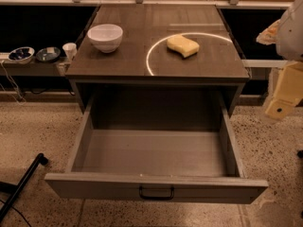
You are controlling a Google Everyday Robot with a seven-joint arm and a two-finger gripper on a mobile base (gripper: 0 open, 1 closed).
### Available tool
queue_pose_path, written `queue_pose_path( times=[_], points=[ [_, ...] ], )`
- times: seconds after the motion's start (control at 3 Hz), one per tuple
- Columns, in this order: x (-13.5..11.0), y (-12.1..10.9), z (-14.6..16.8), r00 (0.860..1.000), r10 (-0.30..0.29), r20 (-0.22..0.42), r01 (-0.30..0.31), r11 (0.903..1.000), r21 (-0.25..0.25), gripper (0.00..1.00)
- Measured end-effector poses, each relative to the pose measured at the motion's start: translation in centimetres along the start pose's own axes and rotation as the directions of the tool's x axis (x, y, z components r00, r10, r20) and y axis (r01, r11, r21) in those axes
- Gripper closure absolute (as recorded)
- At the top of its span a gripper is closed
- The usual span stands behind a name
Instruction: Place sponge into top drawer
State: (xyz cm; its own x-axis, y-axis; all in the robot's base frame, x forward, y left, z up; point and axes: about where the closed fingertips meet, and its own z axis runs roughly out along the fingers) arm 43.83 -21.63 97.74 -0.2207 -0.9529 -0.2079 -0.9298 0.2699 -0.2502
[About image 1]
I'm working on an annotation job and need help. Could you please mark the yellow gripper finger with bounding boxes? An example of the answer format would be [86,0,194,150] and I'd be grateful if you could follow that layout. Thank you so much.
[264,61,303,120]
[256,20,280,45]

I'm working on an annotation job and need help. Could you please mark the yellow sponge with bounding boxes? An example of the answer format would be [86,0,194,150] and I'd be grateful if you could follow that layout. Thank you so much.
[167,35,200,58]

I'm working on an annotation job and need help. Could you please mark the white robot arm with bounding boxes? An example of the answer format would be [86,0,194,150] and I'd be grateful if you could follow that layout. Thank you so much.
[257,0,303,120]

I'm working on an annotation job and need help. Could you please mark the open grey top drawer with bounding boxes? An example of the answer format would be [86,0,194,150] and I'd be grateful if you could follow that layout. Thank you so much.
[45,88,268,204]

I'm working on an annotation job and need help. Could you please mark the white ceramic bowl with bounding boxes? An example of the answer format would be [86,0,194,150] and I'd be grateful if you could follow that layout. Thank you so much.
[87,24,123,53]

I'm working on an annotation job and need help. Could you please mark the small white cup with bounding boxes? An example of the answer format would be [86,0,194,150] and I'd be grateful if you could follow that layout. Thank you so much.
[62,43,77,61]

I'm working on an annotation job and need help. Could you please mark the low side shelf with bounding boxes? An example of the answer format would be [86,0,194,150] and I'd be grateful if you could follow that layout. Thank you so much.
[0,53,69,77]

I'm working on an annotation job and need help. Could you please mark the dark glazed small bowl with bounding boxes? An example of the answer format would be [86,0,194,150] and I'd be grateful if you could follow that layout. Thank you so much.
[36,46,61,62]

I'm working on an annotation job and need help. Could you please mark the blue patterned small bowl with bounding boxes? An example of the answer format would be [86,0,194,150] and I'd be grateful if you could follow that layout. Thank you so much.
[9,46,35,64]

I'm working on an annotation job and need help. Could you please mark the black metal stand leg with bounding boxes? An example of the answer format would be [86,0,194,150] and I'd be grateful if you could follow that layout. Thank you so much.
[0,153,48,222]

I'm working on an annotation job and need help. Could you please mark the black drawer handle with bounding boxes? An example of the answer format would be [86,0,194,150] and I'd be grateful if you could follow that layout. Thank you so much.
[138,186,174,201]

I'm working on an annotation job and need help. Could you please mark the white cable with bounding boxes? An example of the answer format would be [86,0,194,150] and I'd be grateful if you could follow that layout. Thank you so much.
[0,60,27,105]

